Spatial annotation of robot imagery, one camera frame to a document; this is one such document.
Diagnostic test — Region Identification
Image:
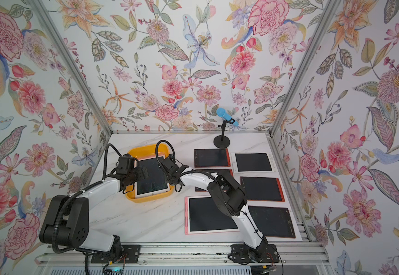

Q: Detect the red writing tablet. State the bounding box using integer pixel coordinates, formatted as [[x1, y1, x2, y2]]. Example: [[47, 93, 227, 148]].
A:
[[194, 148, 231, 168], [248, 206, 296, 238], [240, 176, 285, 202], [195, 168, 233, 192]]

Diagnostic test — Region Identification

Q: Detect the pink writing tablet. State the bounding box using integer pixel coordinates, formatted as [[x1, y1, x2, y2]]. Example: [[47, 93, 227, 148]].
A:
[[184, 196, 238, 235], [135, 156, 170, 198]]

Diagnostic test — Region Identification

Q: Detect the white writing tablet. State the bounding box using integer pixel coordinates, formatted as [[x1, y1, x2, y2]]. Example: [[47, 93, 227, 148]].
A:
[[232, 152, 276, 173]]

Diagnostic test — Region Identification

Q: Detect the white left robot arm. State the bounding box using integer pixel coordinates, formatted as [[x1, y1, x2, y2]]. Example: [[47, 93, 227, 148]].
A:
[[39, 154, 149, 259]]

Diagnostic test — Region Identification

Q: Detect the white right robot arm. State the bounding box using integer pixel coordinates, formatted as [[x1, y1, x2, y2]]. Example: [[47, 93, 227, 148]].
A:
[[158, 157, 282, 265]]

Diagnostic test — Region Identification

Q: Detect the yellow plastic storage box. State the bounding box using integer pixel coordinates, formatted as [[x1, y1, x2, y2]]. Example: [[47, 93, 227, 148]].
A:
[[125, 144, 174, 204]]

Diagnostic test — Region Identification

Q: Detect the black microphone stand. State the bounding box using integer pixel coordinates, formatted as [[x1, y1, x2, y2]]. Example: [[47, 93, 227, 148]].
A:
[[213, 120, 230, 149]]

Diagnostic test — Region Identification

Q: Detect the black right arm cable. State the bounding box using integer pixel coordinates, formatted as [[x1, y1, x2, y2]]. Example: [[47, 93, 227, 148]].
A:
[[155, 139, 283, 275]]

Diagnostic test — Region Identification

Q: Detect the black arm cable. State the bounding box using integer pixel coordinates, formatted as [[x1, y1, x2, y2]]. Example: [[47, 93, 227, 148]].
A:
[[155, 139, 283, 275], [51, 143, 123, 275]]

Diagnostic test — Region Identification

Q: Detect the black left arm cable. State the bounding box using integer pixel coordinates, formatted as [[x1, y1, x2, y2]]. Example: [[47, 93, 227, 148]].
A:
[[51, 143, 123, 275]]

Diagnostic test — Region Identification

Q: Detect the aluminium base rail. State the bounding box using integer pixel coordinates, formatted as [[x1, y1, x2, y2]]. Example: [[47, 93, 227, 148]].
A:
[[34, 242, 334, 275]]

